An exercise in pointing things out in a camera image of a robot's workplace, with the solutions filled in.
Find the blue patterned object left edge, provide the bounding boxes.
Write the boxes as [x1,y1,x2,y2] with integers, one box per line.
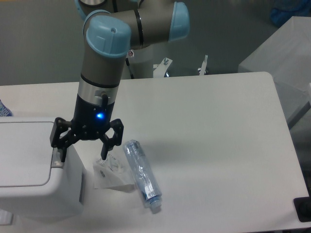
[0,100,13,117]

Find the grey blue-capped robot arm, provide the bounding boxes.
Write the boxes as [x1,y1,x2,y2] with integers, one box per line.
[50,0,190,162]

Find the clear plastic wrapper bag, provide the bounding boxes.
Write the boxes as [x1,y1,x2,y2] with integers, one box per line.
[93,152,135,192]

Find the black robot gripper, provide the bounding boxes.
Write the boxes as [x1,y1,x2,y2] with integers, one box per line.
[50,94,124,162]

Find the black device table corner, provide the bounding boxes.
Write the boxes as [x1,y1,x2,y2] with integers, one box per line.
[294,197,311,222]

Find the white table clamp bracket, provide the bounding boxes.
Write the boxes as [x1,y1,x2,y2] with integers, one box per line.
[197,55,209,76]

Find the white push-lid trash can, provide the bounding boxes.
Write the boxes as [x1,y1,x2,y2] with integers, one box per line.
[0,116,86,218]

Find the crushed clear plastic bottle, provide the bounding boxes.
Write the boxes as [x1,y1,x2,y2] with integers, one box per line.
[123,140,162,211]

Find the grey covered box right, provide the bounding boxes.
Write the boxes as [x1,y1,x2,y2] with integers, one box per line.
[238,17,311,125]

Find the blue plastic bag background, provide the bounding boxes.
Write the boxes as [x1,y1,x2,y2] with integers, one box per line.
[270,0,311,27]

